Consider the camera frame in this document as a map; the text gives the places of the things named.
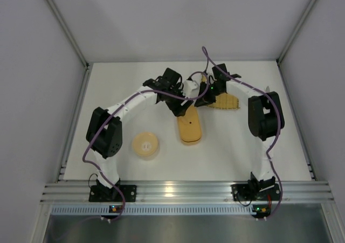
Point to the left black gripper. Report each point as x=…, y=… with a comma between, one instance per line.
x=177, y=104

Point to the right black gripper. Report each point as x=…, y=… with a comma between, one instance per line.
x=206, y=97

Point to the bamboo sushi mat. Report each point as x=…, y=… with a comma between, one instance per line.
x=225, y=101

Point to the oblong tan box lid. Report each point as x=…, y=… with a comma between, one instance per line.
x=189, y=123

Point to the round tan lid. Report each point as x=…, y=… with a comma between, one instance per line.
x=145, y=140

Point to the oblong tan lunch box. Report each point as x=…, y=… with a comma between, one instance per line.
x=190, y=139

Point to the round steel container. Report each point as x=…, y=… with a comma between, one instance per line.
x=148, y=154

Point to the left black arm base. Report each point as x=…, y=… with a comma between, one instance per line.
x=100, y=193

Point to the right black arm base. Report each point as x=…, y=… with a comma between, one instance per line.
x=242, y=192

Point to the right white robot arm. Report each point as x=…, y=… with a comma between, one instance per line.
x=265, y=121

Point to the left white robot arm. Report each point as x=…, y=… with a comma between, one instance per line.
x=105, y=131

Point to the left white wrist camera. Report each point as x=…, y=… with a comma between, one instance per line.
x=190, y=88

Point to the aluminium mounting rail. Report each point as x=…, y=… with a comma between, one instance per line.
x=172, y=192

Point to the grey slotted cable duct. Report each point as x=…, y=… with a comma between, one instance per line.
x=154, y=210

